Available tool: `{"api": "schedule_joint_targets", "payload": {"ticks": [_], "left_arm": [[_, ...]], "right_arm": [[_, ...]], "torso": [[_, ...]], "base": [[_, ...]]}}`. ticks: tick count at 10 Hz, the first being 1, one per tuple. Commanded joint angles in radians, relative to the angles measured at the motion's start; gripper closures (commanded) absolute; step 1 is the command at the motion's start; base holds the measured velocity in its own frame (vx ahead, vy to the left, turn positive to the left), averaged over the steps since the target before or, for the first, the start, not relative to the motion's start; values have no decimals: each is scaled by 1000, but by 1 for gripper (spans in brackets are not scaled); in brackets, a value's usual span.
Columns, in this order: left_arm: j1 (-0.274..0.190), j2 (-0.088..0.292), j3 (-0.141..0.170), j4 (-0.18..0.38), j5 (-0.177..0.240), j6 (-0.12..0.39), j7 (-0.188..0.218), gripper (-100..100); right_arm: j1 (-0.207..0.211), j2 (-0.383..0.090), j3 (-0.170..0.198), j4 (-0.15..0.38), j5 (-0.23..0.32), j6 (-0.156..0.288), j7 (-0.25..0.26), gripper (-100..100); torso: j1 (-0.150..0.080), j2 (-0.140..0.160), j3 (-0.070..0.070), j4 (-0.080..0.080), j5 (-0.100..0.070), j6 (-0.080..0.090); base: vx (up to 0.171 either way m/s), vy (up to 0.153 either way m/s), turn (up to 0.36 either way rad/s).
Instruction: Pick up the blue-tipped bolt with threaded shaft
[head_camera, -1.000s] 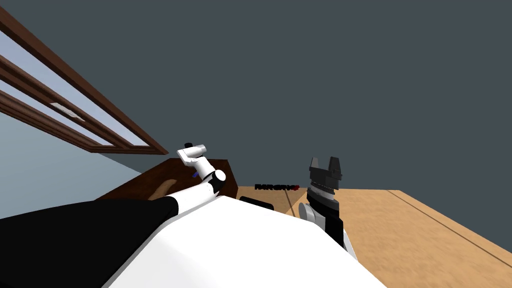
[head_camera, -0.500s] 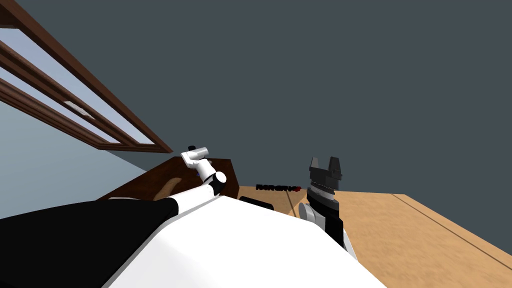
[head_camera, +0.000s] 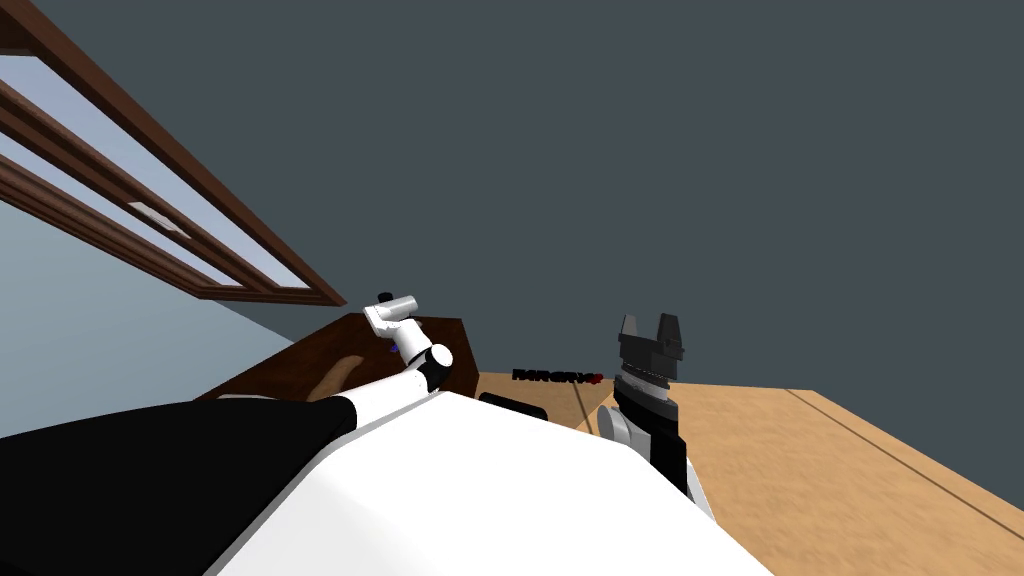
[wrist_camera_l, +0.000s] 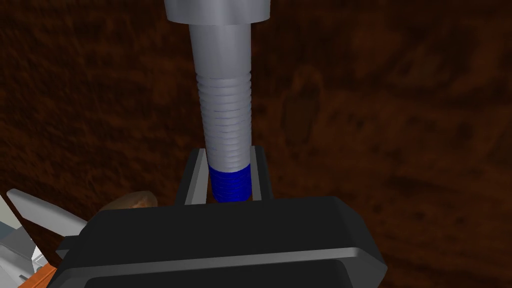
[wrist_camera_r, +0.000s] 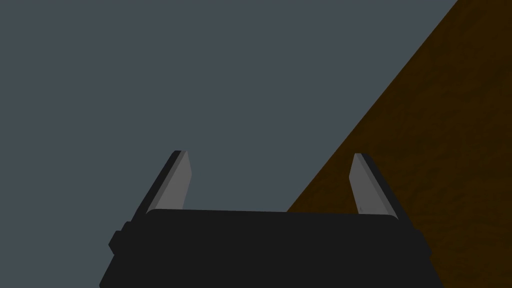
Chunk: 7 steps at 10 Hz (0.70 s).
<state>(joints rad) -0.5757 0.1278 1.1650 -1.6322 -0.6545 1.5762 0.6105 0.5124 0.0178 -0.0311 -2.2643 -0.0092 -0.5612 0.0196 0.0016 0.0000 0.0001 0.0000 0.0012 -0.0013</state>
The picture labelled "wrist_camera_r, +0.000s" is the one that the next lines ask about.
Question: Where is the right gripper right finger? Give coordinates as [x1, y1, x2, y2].
[348, 152, 409, 223]

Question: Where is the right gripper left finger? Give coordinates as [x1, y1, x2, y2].
[131, 149, 193, 223]

